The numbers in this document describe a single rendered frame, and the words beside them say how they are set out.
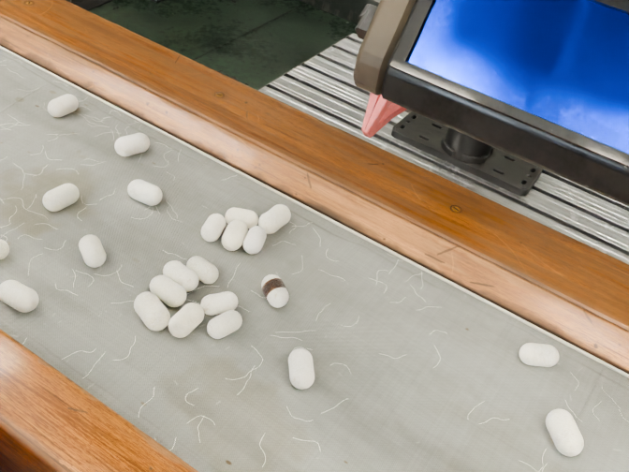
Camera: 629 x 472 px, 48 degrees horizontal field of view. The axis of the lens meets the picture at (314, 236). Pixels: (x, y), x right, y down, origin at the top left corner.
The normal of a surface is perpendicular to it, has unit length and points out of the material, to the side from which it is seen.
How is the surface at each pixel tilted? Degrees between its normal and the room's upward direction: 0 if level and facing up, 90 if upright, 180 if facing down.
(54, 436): 0
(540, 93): 58
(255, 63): 0
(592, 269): 0
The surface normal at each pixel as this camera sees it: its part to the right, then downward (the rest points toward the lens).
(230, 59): 0.13, -0.74
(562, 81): -0.39, 0.03
